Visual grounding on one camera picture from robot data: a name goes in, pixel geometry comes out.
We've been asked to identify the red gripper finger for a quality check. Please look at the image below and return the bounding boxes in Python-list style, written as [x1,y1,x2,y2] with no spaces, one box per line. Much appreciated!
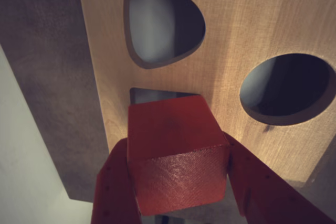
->
[222,130,336,224]
[90,137,142,224]

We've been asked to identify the red cube block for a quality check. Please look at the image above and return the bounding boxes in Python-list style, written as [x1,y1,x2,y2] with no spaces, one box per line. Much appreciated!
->
[127,95,231,216]

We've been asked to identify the wooden shape sorter box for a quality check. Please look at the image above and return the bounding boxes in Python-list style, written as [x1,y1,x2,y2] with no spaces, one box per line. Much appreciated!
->
[76,0,336,189]
[0,0,336,222]

